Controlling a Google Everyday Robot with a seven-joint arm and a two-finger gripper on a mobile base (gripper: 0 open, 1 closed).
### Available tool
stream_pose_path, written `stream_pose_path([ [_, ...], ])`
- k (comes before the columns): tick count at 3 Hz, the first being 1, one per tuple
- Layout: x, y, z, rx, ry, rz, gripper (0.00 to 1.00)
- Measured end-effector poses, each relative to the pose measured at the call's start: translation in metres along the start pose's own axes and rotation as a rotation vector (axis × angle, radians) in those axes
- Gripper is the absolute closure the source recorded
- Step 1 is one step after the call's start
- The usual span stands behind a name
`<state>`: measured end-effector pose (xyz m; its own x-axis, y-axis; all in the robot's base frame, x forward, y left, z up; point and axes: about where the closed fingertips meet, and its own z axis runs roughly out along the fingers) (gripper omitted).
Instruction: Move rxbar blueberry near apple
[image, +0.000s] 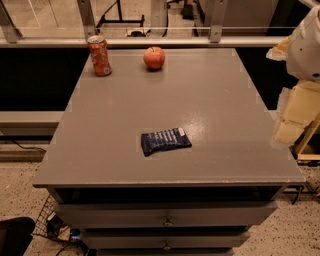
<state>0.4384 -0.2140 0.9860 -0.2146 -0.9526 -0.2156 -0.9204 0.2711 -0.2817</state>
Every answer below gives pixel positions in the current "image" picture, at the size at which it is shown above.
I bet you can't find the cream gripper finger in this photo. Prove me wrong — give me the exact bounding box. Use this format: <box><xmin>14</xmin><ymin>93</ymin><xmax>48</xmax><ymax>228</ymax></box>
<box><xmin>273</xmin><ymin>80</ymin><xmax>320</xmax><ymax>144</ymax></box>

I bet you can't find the blue rxbar blueberry wrapper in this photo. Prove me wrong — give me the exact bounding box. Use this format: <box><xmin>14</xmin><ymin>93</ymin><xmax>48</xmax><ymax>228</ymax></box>
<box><xmin>141</xmin><ymin>128</ymin><xmax>192</xmax><ymax>157</ymax></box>

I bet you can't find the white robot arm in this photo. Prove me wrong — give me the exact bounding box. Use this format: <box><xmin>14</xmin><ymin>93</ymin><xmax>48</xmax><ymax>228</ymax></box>
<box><xmin>267</xmin><ymin>5</ymin><xmax>320</xmax><ymax>144</ymax></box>

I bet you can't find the red apple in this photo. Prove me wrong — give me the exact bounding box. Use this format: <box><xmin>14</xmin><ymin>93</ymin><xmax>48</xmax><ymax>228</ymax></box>
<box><xmin>143</xmin><ymin>46</ymin><xmax>165</xmax><ymax>70</ymax></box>

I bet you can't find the grey upper drawer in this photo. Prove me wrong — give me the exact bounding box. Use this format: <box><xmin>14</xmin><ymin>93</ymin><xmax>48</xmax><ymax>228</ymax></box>
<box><xmin>55</xmin><ymin>201</ymin><xmax>277</xmax><ymax>229</ymax></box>

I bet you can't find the grey drawer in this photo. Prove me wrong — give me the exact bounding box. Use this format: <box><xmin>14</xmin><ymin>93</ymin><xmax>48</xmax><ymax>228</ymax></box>
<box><xmin>55</xmin><ymin>201</ymin><xmax>277</xmax><ymax>229</ymax></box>
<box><xmin>82</xmin><ymin>230</ymin><xmax>250</xmax><ymax>250</ymax></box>

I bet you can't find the grey lower drawer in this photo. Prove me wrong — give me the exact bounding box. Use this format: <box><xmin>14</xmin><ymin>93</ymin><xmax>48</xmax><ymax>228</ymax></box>
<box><xmin>82</xmin><ymin>230</ymin><xmax>250</xmax><ymax>250</ymax></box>

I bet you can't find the black stand base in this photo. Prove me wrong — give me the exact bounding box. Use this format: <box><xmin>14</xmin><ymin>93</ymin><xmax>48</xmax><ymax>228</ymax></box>
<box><xmin>96</xmin><ymin>0</ymin><xmax>145</xmax><ymax>29</ymax></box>

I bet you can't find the orange soda can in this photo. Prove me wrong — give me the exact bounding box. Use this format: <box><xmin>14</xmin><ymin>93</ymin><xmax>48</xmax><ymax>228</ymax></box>
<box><xmin>87</xmin><ymin>35</ymin><xmax>112</xmax><ymax>76</ymax></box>

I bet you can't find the grey metal railing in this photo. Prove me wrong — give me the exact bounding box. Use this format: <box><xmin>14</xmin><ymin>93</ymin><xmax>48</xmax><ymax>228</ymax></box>
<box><xmin>0</xmin><ymin>0</ymin><xmax>288</xmax><ymax>48</ymax></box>

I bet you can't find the black chair corner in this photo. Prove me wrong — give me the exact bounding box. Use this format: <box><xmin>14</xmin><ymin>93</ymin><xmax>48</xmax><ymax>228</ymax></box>
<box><xmin>0</xmin><ymin>217</ymin><xmax>35</xmax><ymax>256</ymax></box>

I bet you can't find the yellow wooden frame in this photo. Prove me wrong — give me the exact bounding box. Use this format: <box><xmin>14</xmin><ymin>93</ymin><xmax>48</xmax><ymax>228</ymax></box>
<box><xmin>294</xmin><ymin>113</ymin><xmax>320</xmax><ymax>161</ymax></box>

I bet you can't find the wire mesh basket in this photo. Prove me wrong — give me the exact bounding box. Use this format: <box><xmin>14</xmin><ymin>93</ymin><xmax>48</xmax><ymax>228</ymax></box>
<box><xmin>33</xmin><ymin>195</ymin><xmax>65</xmax><ymax>239</ymax></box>

